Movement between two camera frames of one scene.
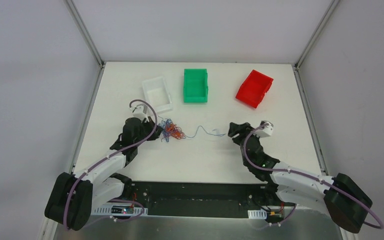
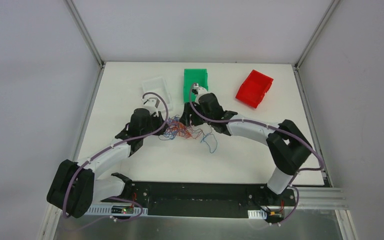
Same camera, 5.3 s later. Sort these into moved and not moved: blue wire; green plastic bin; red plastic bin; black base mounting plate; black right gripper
Moved: blue wire; black right gripper
Not moved: green plastic bin; red plastic bin; black base mounting plate
